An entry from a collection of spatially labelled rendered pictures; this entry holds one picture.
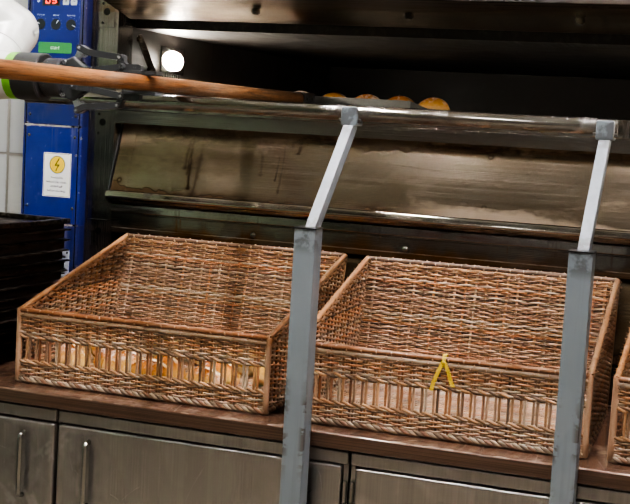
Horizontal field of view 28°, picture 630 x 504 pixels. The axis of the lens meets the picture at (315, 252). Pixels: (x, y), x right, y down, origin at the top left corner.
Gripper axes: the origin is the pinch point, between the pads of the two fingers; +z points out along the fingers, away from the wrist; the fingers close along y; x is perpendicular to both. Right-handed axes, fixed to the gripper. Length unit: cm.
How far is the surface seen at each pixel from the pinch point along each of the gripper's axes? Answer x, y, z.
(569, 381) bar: 7, 45, 84
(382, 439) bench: 2, 61, 52
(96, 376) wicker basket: -4, 58, -9
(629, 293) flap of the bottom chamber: -55, 37, 89
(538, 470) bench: 2, 62, 80
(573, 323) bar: 8, 35, 84
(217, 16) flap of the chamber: -53, -17, -8
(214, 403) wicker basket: -4, 60, 17
